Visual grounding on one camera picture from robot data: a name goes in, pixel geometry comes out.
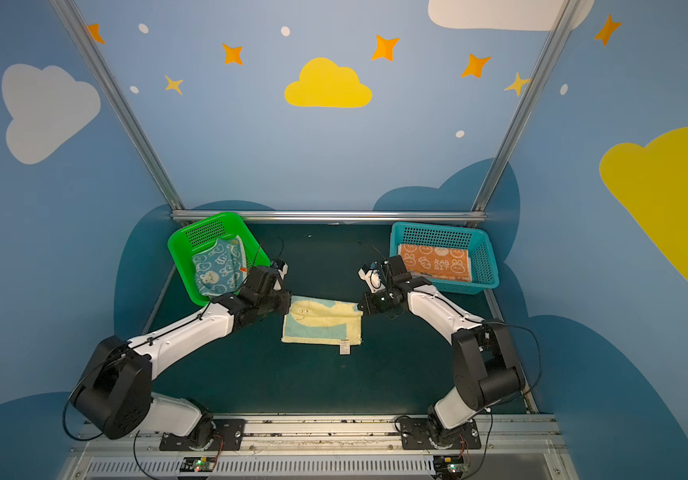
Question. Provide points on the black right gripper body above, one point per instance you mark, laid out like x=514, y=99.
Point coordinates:
x=369, y=302

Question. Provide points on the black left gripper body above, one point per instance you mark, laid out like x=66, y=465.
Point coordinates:
x=283, y=301

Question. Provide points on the blue bunny print towel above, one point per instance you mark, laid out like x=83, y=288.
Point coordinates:
x=220, y=269

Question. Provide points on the teal yellow patterned towel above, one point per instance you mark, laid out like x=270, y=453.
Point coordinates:
x=316, y=321

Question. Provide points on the orange bunny print towel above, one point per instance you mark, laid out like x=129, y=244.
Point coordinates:
x=437, y=263

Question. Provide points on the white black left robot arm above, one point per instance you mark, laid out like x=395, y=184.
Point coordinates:
x=115, y=393

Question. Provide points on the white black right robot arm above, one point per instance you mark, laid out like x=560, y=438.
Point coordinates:
x=485, y=364

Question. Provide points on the teal plastic basket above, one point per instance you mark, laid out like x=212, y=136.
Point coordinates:
x=475, y=242

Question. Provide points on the green plastic basket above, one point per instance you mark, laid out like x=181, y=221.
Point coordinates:
x=185, y=243

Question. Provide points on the right controller circuit board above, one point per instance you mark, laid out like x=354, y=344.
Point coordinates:
x=448, y=468

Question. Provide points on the controller circuit board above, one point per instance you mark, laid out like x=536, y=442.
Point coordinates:
x=198, y=465
x=448, y=468

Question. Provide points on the left controller circuit board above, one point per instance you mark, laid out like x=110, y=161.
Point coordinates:
x=198, y=465

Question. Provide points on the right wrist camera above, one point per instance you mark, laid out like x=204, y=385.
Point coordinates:
x=372, y=278

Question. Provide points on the horizontal aluminium frame bar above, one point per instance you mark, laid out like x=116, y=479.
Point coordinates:
x=348, y=217

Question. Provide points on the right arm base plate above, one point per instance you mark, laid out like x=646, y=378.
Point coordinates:
x=428, y=434

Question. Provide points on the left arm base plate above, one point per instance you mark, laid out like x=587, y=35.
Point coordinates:
x=209, y=435

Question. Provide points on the aluminium mounting rail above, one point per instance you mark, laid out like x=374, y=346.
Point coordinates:
x=332, y=447

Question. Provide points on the right aluminium frame post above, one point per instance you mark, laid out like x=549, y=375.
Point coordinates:
x=544, y=65

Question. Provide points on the aluminium frame post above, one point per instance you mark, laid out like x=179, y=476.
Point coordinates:
x=544, y=65
x=73, y=22

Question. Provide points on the left aluminium frame post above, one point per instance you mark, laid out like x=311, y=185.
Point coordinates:
x=73, y=22

